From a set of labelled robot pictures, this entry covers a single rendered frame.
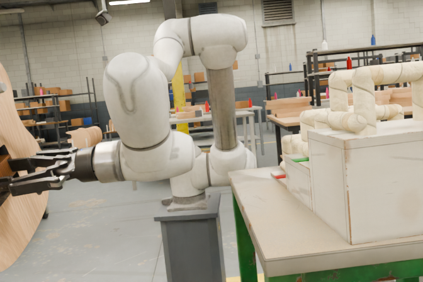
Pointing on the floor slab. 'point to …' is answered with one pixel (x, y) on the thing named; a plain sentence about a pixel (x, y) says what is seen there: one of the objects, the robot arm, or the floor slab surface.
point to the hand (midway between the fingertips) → (3, 174)
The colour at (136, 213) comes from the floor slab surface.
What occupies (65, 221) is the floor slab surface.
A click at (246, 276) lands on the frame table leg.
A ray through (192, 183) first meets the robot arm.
